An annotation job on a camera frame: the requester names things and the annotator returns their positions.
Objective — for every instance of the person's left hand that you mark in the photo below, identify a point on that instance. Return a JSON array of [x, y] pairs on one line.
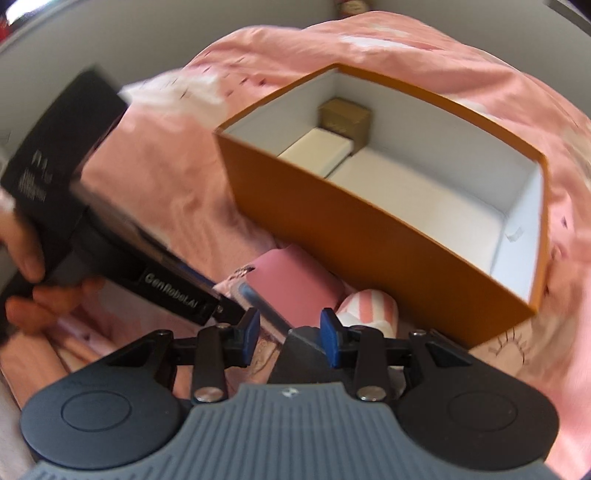
[[25, 249]]

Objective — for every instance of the small gold box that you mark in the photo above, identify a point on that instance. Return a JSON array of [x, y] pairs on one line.
[[344, 120]]

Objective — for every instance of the pink striped plush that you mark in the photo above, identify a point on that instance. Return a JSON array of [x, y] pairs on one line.
[[369, 311]]

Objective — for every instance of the cream white box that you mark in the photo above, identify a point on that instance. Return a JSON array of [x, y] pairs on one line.
[[314, 150]]

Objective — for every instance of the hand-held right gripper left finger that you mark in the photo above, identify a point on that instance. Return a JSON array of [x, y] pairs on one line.
[[251, 337]]

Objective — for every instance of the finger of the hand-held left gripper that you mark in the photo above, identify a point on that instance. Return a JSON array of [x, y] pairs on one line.
[[231, 311]]

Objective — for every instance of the pink printed blanket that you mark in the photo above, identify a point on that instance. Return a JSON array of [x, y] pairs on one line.
[[161, 184]]

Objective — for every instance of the dusty pink case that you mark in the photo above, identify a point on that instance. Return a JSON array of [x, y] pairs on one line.
[[295, 286]]

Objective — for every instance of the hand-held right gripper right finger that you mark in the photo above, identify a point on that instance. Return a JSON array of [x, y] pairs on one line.
[[330, 339]]

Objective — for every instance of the orange cardboard box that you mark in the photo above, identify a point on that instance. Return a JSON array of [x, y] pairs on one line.
[[369, 258]]

